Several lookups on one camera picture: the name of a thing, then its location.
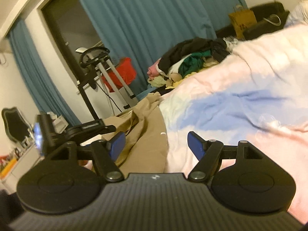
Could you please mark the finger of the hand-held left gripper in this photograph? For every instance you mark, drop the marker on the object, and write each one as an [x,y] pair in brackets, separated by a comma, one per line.
[91,128]

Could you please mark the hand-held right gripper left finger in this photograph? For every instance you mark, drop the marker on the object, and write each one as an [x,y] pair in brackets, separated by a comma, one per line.
[116,144]

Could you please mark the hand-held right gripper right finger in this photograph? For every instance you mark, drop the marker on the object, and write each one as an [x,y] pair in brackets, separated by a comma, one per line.
[195,144]

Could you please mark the tan shirt with skeleton print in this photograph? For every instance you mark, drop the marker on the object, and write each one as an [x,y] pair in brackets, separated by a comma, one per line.
[146,134]

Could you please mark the white tissue box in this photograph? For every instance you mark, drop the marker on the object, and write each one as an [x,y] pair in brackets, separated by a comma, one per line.
[59,124]

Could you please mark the group of cosmetic bottles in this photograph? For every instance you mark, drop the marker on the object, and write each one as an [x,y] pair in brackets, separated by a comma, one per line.
[26,142]

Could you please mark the black and white folding stand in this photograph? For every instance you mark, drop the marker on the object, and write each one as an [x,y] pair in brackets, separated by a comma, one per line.
[87,101]

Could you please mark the black wavy-edged mirror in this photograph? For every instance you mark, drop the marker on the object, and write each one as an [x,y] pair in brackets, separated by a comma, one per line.
[14,124]

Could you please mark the white vanity desk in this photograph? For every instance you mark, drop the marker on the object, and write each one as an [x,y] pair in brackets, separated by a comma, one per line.
[21,168]

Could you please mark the orange yellow box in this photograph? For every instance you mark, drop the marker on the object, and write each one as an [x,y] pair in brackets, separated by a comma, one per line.
[8,168]

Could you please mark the narrow blue curtain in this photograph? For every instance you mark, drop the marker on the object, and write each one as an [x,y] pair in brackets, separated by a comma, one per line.
[41,77]

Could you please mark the garment steamer on metal stand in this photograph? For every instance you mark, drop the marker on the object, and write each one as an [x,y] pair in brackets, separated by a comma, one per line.
[105,72]

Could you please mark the red cloth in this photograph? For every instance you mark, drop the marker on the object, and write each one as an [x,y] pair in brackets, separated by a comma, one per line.
[122,71]

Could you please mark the pastel tie-dye bed duvet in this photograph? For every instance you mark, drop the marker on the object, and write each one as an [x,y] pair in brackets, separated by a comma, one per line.
[240,96]

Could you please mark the pale yellow garment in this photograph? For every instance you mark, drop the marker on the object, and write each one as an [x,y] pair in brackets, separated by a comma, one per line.
[158,81]

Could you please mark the green garment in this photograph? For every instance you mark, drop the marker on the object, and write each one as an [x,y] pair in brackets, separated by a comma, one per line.
[192,63]

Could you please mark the pink garment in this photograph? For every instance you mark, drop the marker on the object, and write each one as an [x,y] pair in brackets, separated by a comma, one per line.
[154,71]

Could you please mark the black garment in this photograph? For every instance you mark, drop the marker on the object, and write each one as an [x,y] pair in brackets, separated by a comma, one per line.
[190,47]

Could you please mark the dark window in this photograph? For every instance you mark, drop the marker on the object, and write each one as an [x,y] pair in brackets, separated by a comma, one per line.
[65,24]

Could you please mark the wide blue curtain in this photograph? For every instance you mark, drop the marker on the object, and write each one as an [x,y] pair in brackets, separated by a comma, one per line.
[149,16]

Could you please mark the yellow paper bag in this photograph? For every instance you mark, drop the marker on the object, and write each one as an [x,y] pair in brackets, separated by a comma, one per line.
[243,22]

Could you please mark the black sofa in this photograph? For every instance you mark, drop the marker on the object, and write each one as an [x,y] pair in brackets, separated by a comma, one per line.
[262,30]

